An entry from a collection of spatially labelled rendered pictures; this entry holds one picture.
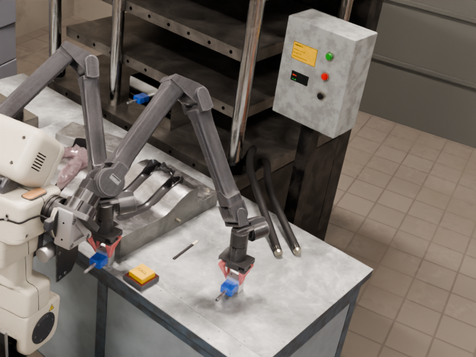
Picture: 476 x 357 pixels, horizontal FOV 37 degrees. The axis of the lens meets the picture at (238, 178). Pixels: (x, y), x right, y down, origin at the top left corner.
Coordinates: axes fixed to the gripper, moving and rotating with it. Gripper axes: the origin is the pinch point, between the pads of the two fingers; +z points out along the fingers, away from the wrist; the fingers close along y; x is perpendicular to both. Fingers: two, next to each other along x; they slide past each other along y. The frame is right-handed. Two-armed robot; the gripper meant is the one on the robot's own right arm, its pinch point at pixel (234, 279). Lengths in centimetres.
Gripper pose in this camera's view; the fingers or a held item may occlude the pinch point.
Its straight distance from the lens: 229.1
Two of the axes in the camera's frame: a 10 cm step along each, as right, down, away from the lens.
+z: -1.0, 8.5, 5.2
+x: -5.0, 4.1, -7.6
